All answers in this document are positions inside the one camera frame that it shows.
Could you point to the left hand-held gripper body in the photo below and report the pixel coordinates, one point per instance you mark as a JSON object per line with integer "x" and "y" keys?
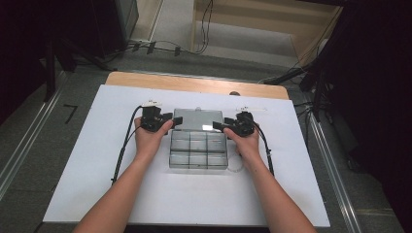
{"x": 151, "y": 118}

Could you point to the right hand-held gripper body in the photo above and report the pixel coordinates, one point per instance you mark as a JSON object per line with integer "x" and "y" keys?
{"x": 244, "y": 124}

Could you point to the clear plastic compartment box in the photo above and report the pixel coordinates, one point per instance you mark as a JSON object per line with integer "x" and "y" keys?
{"x": 198, "y": 149}

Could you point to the person's right hand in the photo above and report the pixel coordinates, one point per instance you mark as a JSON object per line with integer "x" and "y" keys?
{"x": 246, "y": 145}

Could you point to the person's left hand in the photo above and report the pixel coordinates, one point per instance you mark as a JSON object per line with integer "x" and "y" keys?
{"x": 149, "y": 142}

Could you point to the white table cover board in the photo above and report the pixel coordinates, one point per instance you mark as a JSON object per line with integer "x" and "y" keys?
{"x": 97, "y": 145}

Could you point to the grey cabinet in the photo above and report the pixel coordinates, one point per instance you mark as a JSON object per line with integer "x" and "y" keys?
{"x": 128, "y": 16}

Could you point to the light wooden shelf unit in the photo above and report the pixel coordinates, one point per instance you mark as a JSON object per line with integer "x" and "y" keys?
{"x": 259, "y": 19}

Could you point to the aluminium floor rail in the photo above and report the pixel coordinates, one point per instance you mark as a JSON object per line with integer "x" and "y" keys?
{"x": 29, "y": 139}
{"x": 333, "y": 181}

